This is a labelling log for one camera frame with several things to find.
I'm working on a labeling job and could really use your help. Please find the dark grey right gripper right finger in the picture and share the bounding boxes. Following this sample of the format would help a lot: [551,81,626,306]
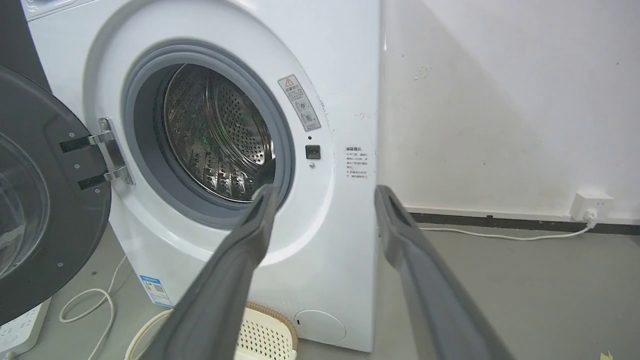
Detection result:
[374,185,515,360]

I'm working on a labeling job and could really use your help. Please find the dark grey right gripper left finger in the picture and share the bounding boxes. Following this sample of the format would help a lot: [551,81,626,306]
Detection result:
[140,184,280,360]

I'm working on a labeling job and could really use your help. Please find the white perforated laundry basket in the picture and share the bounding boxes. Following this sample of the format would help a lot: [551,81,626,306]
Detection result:
[234,301,300,360]

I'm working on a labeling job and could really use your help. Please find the dark grey washing machine door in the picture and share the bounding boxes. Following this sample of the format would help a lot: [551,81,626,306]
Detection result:
[0,65,113,327]

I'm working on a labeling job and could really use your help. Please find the white front-load washing machine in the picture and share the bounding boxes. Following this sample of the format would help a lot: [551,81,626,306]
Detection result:
[20,0,383,353]

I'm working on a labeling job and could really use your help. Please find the white power strip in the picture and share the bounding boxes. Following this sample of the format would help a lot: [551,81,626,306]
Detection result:
[0,297,53,358]

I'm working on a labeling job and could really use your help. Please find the white power cable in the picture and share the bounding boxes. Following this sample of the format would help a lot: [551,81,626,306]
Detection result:
[419,210,599,242]

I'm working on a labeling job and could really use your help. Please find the thick white hose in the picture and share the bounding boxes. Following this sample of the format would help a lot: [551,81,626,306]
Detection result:
[124,308,174,360]

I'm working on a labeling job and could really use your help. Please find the thin white cable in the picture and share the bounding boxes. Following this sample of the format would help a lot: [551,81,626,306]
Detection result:
[59,255,129,360]

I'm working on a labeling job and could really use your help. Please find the white wall power socket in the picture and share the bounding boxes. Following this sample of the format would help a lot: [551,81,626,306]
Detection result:
[570,190,614,222]

